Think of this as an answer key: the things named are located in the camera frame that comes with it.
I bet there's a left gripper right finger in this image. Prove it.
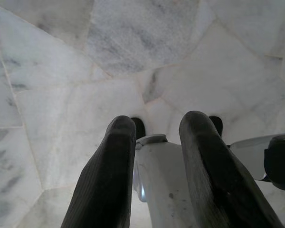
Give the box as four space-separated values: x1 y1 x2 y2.
179 110 285 228

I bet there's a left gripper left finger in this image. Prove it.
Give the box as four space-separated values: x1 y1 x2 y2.
60 115 146 228

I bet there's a white robot left leg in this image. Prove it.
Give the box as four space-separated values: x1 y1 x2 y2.
133 134 198 228

